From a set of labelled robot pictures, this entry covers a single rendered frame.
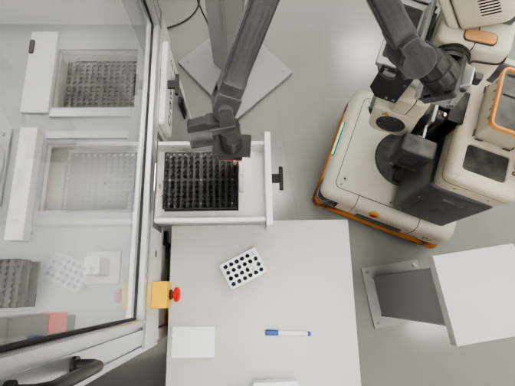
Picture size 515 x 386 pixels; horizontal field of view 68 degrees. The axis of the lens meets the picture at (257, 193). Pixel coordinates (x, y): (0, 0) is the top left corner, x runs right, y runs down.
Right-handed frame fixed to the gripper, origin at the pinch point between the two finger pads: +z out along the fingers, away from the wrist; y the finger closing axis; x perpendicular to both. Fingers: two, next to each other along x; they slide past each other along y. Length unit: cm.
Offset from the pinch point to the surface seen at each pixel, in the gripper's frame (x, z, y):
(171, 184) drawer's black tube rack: -7.4, 4.3, -18.7
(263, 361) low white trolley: -56, 23, 11
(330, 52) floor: 111, 91, 44
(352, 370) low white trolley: -57, 24, 37
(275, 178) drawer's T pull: -3.8, 4.7, 12.1
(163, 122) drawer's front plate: 11.2, 0.3, -22.3
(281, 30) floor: 125, 89, 13
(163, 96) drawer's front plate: 19.9, -0.4, -23.2
